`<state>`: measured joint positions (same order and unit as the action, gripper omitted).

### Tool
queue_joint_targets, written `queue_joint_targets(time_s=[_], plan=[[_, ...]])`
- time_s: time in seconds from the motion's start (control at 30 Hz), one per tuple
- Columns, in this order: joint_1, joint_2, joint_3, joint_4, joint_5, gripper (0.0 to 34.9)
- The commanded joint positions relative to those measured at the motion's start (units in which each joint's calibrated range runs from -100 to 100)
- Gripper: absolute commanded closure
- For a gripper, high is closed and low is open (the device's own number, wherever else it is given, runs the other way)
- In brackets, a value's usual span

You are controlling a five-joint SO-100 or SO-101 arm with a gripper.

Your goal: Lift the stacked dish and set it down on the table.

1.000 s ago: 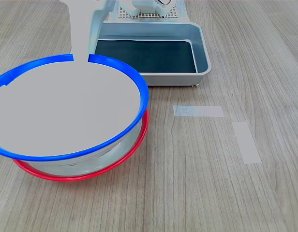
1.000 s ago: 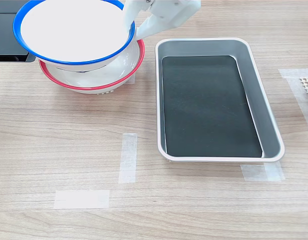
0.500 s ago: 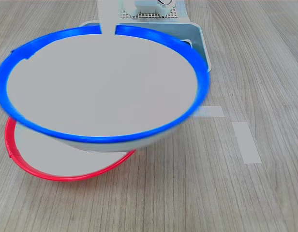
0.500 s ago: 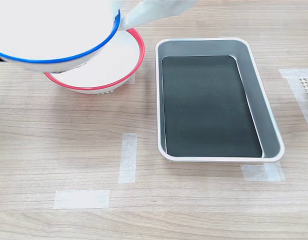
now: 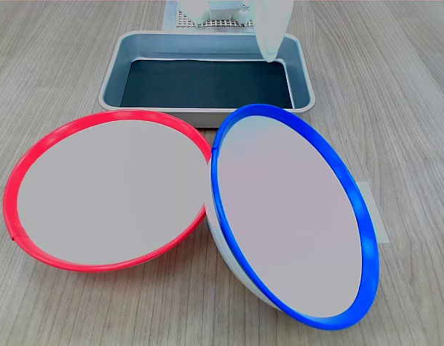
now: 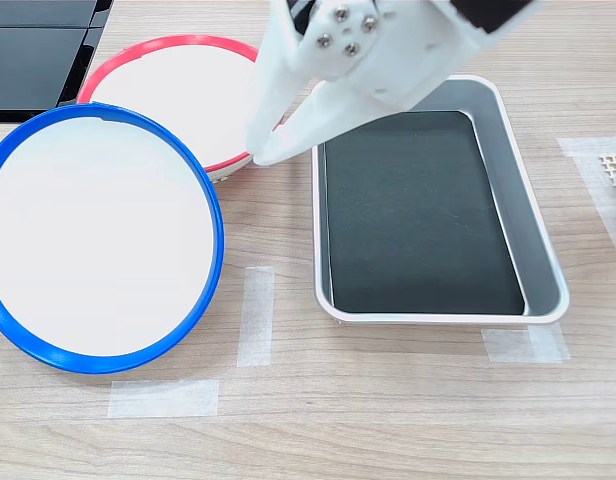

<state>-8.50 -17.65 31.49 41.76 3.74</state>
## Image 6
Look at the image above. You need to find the white plate with blue rim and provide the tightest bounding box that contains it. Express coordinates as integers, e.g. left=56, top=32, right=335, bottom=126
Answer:
left=0, top=101, right=226, bottom=376

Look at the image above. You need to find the white plate with red rim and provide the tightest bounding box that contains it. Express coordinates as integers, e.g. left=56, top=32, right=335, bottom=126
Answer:
left=76, top=33, right=262, bottom=186

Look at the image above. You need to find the black mat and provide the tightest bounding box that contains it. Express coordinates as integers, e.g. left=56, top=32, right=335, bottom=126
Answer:
left=321, top=110, right=527, bottom=317

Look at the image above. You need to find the translucent tape strip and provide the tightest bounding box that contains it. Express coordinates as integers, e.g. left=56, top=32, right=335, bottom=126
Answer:
left=106, top=378, right=221, bottom=420
left=480, top=323, right=572, bottom=365
left=236, top=265, right=277, bottom=369
left=556, top=135, right=616, bottom=159
left=570, top=153, right=616, bottom=262

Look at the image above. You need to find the steel tray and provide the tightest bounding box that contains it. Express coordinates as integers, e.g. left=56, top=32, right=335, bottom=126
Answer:
left=311, top=74, right=572, bottom=327

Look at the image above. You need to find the black glossy device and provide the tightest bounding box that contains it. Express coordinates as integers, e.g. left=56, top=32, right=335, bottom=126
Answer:
left=0, top=0, right=115, bottom=126

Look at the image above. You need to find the pale perforated base plate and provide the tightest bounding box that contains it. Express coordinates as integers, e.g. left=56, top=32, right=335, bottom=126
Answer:
left=598, top=151, right=616, bottom=211

